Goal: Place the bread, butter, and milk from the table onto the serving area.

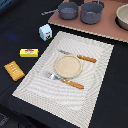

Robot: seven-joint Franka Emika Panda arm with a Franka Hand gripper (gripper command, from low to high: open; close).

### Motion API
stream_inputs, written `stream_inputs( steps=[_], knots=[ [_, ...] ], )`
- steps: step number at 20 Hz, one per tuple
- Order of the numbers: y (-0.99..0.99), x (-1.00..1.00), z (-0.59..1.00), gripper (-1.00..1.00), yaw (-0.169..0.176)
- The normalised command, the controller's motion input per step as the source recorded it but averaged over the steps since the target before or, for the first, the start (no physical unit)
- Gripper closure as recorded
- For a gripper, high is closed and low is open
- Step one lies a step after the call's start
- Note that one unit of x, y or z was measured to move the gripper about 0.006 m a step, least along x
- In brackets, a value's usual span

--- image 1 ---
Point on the small white milk carton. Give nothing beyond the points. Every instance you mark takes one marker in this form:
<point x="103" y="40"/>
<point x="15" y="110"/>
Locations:
<point x="45" y="32"/>

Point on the yellow butter box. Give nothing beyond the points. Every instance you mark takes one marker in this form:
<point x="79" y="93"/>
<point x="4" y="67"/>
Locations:
<point x="29" y="52"/>

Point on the orange bread loaf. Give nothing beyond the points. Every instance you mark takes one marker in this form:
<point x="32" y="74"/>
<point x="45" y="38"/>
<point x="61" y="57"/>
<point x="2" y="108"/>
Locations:
<point x="14" y="70"/>

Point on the pink serving board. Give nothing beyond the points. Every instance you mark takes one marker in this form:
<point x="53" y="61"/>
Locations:
<point x="106" y="27"/>

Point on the round beige plate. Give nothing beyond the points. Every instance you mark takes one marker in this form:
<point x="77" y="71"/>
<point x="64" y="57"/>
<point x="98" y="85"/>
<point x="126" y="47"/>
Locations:
<point x="68" y="66"/>

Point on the white woven placemat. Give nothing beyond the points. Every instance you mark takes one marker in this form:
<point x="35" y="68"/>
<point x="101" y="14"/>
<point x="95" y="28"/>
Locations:
<point x="69" y="103"/>

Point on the dark grey cooking pot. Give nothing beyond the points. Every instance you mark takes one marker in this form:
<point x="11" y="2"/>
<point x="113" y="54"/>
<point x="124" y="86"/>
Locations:
<point x="91" y="12"/>

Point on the beige bowl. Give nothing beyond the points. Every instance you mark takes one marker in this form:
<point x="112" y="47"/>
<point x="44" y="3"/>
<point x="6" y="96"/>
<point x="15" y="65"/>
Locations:
<point x="122" y="15"/>

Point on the knife with wooden handle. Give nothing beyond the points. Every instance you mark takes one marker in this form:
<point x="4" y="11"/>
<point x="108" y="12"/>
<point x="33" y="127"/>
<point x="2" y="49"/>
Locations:
<point x="79" y="56"/>

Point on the fork with wooden handle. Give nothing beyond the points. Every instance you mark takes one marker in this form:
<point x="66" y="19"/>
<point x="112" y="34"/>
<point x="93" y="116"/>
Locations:
<point x="66" y="81"/>

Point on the grey saucepan with handle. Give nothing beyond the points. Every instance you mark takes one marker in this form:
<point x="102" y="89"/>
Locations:
<point x="68" y="10"/>

